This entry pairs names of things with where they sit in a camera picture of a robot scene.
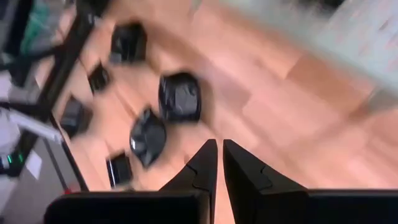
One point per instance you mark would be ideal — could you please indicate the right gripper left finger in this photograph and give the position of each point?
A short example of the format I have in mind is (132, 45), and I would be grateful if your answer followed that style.
(199, 193)

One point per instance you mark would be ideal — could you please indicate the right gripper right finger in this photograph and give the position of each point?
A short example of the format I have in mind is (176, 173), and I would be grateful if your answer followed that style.
(255, 196)

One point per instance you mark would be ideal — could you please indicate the black wavy square mini plate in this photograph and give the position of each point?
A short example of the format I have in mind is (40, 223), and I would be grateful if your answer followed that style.
(76, 116)
(128, 43)

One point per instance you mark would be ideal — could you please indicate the black small square mini plate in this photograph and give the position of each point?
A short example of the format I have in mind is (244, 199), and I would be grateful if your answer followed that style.
(119, 169)
(99, 77)

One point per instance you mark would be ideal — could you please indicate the black leaf-shaped mini plate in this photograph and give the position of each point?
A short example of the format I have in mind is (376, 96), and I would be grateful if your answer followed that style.
(148, 137)
(179, 97)

